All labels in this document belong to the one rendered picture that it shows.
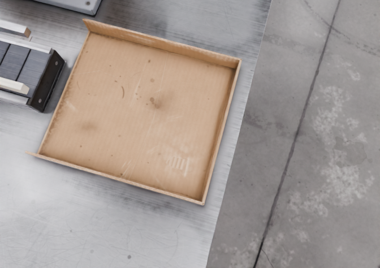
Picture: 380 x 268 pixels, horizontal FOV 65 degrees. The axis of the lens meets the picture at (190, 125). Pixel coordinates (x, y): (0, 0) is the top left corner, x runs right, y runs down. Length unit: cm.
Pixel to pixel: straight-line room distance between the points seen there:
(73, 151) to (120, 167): 9
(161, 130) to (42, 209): 24
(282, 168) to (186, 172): 94
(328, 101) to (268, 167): 44
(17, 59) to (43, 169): 19
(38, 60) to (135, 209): 30
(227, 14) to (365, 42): 125
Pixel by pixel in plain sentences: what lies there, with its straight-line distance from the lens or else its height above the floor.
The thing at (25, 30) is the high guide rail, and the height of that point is 96.
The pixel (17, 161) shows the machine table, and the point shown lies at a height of 83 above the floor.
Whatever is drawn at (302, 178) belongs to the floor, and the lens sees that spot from 145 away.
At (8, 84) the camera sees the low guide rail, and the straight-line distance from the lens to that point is 55.
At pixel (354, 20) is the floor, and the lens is 185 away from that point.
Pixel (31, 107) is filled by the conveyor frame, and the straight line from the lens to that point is 57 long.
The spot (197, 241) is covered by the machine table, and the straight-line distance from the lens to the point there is 52.
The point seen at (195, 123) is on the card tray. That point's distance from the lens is 53.
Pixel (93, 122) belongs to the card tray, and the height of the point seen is 83.
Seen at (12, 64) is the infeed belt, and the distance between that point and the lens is 60.
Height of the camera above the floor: 135
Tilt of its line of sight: 75 degrees down
